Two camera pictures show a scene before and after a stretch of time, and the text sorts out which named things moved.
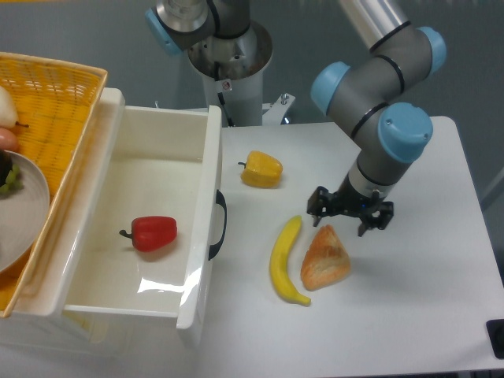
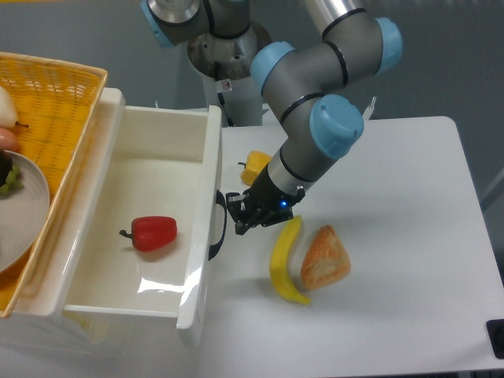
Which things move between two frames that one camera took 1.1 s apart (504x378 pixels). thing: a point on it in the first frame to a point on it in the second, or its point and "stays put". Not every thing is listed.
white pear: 9,114 stays put
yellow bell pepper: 261,170 stays put
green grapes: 13,183 stays put
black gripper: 347,199 to 262,205
